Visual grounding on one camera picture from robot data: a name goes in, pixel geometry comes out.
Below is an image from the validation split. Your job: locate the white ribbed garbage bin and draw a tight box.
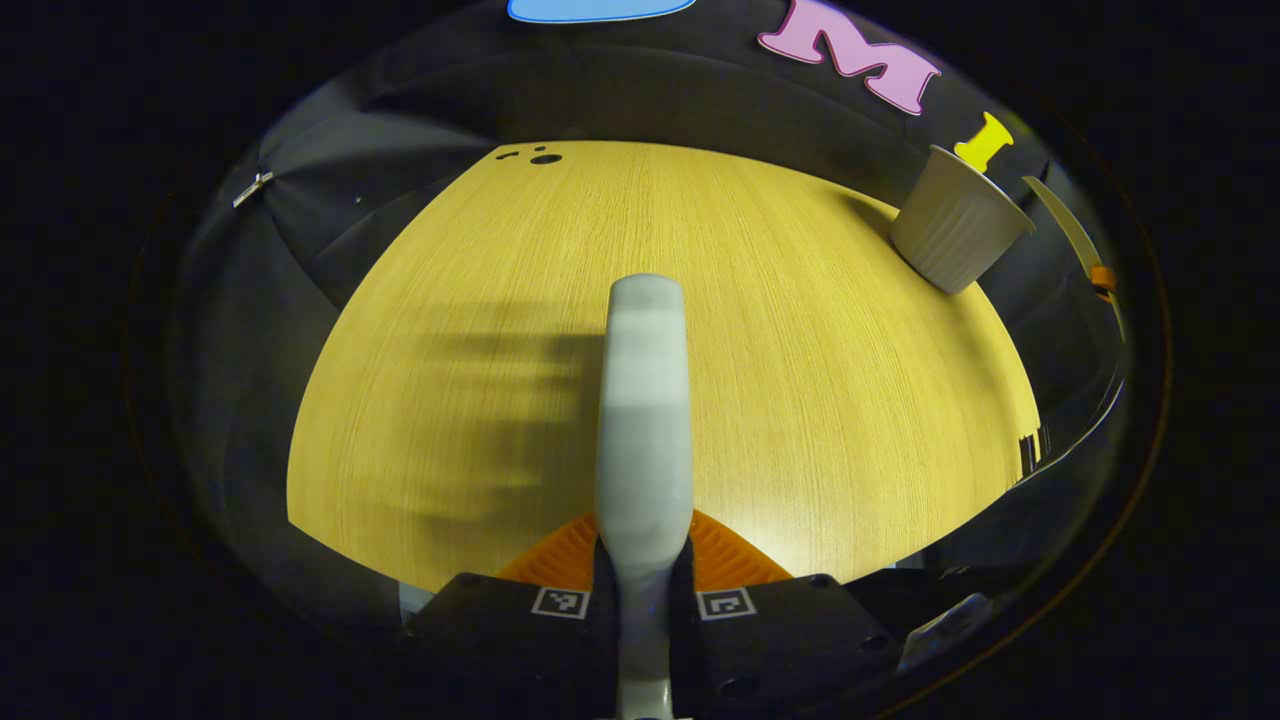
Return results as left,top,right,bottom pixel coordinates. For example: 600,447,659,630
889,145,1036,295

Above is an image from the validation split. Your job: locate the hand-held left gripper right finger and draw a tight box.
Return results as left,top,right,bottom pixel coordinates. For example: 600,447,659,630
670,508,901,717

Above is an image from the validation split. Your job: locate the wooden desktop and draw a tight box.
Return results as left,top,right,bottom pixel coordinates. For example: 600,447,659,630
287,140,1043,593

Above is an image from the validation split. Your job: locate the grey dustpan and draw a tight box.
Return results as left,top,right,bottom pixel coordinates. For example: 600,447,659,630
1022,175,1128,346

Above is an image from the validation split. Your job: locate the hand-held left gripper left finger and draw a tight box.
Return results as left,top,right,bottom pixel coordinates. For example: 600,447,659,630
405,512,617,717

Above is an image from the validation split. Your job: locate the black backdrop cloth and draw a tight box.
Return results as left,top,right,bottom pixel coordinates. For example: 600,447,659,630
175,0,1126,621

